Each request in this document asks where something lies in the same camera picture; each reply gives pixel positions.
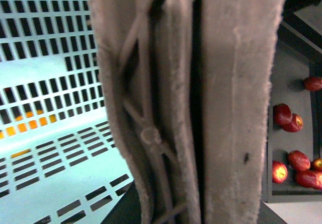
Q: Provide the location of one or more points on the brown basket handle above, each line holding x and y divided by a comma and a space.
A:
187, 89

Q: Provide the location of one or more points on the light blue plastic basket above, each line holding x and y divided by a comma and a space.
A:
59, 162

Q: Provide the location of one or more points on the red apple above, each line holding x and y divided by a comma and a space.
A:
298, 161
282, 114
295, 125
312, 83
309, 179
279, 172

